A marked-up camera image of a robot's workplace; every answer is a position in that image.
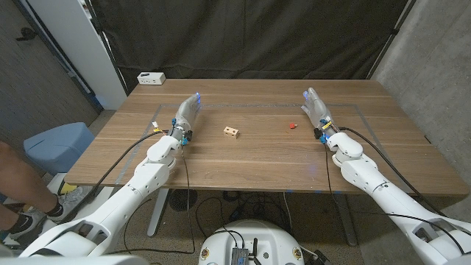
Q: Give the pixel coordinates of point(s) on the grey box on torso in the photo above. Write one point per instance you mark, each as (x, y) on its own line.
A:
(239, 256)

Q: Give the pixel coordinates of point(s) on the large wooden board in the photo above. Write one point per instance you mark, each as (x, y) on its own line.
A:
(257, 105)

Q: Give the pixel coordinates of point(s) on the light blue stool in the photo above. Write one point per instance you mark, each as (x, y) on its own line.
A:
(59, 147)

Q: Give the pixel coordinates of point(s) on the grey sneaker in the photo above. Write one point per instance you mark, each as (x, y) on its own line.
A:
(31, 222)
(71, 200)

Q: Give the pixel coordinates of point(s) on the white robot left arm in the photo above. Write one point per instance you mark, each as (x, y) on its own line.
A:
(147, 180)

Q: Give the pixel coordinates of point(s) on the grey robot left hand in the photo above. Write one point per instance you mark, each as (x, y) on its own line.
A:
(187, 114)

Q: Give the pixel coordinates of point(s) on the red-headed wooden screw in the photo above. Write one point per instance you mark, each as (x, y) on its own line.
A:
(292, 125)

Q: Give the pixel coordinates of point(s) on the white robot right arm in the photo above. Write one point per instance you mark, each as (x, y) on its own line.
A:
(368, 174)

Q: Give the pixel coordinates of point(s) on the black backdrop curtain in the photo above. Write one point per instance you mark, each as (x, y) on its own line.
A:
(250, 37)

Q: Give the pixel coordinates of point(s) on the black backdrop stand pole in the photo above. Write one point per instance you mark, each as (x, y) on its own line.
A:
(390, 37)
(106, 48)

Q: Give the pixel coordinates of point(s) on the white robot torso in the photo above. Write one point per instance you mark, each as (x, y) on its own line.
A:
(254, 235)

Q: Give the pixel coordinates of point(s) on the wooden block with holes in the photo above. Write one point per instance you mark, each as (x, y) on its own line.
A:
(231, 132)

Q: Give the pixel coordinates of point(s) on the white power strip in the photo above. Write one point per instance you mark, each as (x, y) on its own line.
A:
(151, 78)

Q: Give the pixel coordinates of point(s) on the grey table leg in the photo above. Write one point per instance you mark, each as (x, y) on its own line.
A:
(346, 221)

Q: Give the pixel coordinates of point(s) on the black floor fan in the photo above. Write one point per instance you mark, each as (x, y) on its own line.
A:
(183, 199)

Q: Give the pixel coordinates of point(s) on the bare person leg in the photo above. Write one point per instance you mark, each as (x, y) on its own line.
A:
(22, 176)
(7, 215)

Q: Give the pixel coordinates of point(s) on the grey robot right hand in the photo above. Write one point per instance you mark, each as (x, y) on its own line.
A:
(317, 108)

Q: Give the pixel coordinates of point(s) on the white table leg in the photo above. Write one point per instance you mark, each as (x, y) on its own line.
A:
(158, 213)

